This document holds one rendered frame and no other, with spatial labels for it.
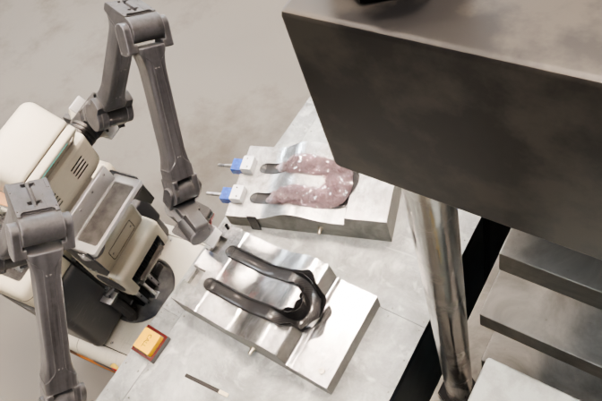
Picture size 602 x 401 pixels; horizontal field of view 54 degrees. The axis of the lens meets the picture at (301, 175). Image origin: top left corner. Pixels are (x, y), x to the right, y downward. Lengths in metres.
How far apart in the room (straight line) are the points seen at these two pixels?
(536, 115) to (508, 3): 0.07
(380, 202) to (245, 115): 1.71
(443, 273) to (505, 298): 0.27
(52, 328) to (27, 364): 1.80
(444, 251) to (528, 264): 0.12
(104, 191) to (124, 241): 0.23
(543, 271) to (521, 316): 0.25
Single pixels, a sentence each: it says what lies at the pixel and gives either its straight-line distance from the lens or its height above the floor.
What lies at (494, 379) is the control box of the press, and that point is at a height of 1.47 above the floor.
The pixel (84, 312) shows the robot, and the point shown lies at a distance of 2.32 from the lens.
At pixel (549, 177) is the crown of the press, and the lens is 0.45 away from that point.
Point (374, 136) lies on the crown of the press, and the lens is 0.50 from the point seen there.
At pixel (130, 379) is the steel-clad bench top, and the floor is 0.80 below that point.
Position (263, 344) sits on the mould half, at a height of 0.93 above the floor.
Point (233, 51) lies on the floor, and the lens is 3.61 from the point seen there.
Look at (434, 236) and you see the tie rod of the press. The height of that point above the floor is 1.64.
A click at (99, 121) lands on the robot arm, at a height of 1.27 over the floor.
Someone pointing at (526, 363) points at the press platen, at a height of 1.04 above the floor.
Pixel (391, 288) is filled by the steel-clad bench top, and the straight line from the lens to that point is 1.62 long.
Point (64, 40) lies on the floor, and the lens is 4.42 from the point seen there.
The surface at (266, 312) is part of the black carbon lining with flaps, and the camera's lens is 1.54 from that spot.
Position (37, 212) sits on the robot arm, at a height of 1.51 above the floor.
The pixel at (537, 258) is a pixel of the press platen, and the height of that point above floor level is 1.54.
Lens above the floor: 2.27
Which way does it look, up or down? 52 degrees down
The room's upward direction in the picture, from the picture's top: 24 degrees counter-clockwise
